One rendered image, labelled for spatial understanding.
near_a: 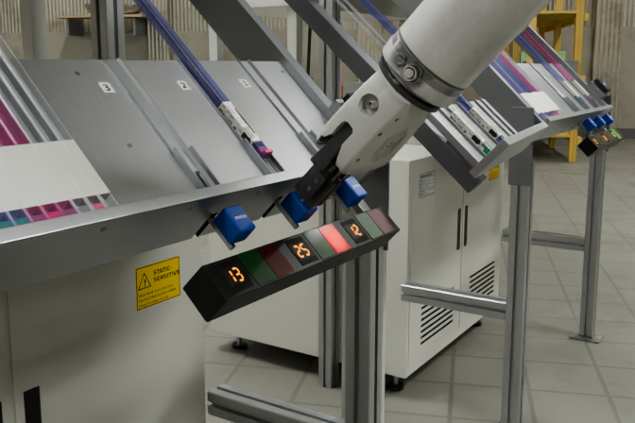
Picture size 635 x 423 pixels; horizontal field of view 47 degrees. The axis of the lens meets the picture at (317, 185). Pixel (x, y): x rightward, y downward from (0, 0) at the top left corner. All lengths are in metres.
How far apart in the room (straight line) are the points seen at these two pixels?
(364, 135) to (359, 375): 0.47
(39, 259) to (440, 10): 0.39
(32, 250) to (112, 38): 0.77
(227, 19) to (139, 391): 0.55
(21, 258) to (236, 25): 0.59
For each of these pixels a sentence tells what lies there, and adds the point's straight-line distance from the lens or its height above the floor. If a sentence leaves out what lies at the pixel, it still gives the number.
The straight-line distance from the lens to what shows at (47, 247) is 0.58.
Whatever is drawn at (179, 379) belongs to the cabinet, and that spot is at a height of 0.37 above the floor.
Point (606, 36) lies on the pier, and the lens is 9.33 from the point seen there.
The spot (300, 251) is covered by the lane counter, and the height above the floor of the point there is 0.66.
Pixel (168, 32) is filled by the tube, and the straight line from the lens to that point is 0.89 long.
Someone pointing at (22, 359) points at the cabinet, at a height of 0.49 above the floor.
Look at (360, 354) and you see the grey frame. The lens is 1.06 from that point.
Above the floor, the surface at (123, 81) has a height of 0.83.
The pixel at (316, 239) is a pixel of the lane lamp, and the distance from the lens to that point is 0.79.
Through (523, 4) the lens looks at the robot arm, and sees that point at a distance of 0.66.
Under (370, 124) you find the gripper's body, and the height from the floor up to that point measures 0.79.
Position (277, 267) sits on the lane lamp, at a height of 0.65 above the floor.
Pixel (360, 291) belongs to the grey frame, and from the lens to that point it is 1.03.
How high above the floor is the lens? 0.85
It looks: 9 degrees down
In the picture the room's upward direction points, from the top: straight up
